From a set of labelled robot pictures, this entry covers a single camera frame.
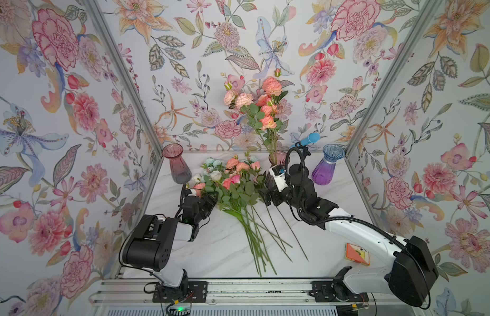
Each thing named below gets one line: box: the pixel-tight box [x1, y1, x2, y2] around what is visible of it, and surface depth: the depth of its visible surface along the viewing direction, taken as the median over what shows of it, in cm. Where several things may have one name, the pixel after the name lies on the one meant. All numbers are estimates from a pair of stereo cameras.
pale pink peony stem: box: [223, 80, 276, 154], surface depth 81 cm
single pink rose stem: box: [259, 115, 278, 153], surface depth 82 cm
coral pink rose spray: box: [260, 104, 277, 153], surface depth 82 cm
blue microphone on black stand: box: [289, 132, 321, 160], surface depth 100 cm
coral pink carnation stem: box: [260, 68, 289, 120], surface depth 84 cm
